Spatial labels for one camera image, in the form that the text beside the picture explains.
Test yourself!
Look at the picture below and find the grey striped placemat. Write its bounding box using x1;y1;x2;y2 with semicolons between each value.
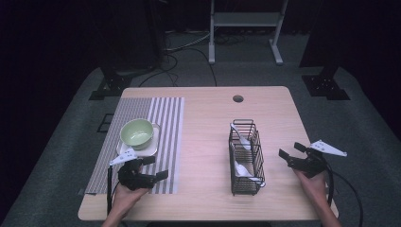
84;96;185;195

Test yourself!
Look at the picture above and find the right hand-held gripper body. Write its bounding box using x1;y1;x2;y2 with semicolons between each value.
287;139;348;180

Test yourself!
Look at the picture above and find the black floor cable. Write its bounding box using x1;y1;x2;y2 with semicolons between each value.
137;53;179;88
185;46;218;88

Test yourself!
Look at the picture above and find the light green bowl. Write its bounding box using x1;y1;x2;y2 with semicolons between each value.
119;118;155;151

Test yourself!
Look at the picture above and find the person's left hand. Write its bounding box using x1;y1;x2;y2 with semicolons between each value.
111;183;149;217

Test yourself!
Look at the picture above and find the black wire basket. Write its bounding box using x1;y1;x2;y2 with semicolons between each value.
228;118;267;197

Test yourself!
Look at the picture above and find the thick black gripper cable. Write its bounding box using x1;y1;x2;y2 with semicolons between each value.
106;166;114;216
321;157;336;207

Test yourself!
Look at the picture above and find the grey floor cable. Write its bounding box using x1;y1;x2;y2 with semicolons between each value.
164;31;212;54

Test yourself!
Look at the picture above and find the white metal stand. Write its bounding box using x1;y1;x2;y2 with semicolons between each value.
207;0;289;66

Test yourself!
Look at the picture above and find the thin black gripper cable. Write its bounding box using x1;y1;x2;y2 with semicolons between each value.
330;169;364;227

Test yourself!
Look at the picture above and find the white square plate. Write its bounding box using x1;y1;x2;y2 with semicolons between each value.
115;122;161;158

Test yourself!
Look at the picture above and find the person's right hand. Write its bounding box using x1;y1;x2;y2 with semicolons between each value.
292;169;329;207

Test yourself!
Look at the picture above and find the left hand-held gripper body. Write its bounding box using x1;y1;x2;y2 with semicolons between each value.
109;148;158;191

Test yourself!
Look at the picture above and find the black stand base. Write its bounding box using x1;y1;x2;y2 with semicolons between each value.
89;67;133;101
301;64;351;101

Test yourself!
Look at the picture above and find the black floor socket frame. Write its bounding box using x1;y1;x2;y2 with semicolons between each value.
96;113;115;134

